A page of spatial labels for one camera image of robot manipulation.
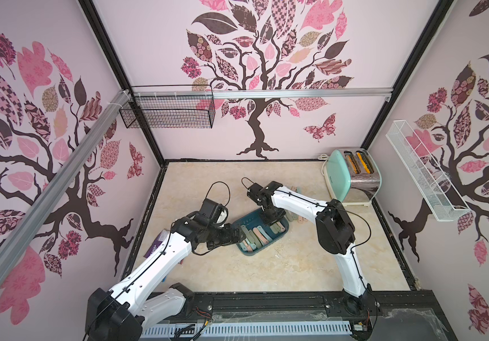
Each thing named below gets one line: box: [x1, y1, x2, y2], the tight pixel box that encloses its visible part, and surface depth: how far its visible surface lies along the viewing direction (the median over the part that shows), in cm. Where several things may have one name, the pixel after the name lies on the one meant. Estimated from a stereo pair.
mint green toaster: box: [323, 147, 383, 207], surface depth 97 cm
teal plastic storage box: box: [234, 209, 290, 256], surface depth 92 cm
